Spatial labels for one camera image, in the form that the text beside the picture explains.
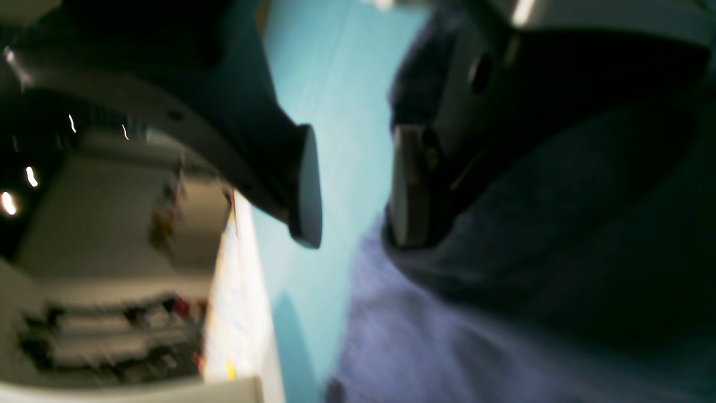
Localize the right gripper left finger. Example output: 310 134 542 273
3 1 323 249

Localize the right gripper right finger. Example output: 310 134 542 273
389 1 714 249

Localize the blue-grey heathered T-shirt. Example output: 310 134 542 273
324 63 714 402

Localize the teal table cloth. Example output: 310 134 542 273
253 1 428 402

